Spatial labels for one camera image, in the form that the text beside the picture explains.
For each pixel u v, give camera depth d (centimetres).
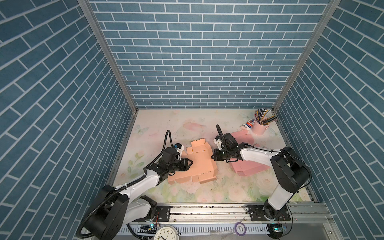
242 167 89
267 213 66
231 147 73
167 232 66
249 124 109
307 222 77
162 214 74
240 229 71
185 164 75
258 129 101
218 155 81
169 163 67
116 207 42
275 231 70
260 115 102
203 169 87
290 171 48
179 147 79
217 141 87
